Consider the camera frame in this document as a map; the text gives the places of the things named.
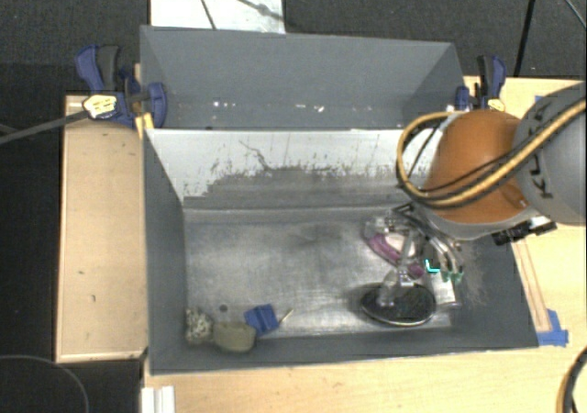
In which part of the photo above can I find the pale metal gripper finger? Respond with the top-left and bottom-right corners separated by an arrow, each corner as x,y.
377,269 -> 400,308
393,273 -> 416,303

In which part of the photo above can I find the black round disc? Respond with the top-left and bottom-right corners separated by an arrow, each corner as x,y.
359,283 -> 437,328

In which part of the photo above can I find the purple and clear plastic packet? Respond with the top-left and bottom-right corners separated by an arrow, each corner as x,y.
363,215 -> 426,278

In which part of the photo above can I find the grey metal bin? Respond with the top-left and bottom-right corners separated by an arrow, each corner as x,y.
138,24 -> 541,376

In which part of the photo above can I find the small blue plastic piece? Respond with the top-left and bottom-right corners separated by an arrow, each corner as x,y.
243,304 -> 281,337

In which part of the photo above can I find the olive grey rock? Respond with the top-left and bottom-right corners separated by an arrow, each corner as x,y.
212,320 -> 258,354

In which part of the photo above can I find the pale wood board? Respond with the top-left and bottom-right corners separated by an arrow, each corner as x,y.
55,93 -> 149,364

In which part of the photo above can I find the black cylinder on white bracket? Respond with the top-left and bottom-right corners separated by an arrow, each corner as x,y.
492,215 -> 559,247

